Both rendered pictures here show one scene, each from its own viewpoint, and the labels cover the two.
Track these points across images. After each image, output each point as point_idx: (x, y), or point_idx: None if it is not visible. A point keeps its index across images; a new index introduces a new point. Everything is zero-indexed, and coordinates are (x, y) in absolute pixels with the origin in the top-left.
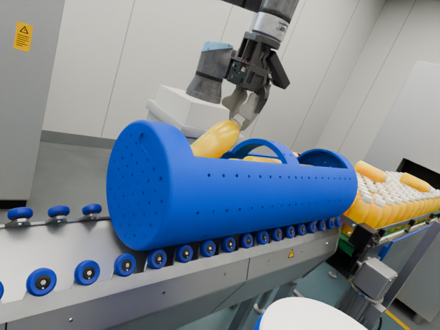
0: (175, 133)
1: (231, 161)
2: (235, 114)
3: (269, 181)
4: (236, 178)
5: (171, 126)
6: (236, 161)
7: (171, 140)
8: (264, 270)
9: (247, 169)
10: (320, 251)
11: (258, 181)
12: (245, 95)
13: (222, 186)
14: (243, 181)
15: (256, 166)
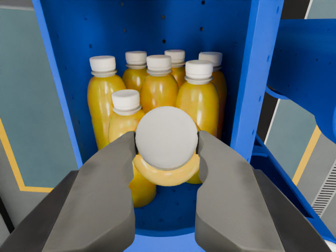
0: (185, 244)
1: (238, 149)
2: (133, 149)
3: (279, 18)
4: (254, 131)
5: (158, 242)
6: (239, 135)
7: (201, 249)
8: None
9: (254, 103)
10: None
11: (269, 63)
12: (133, 228)
13: (251, 153)
14: (259, 112)
15: (257, 68)
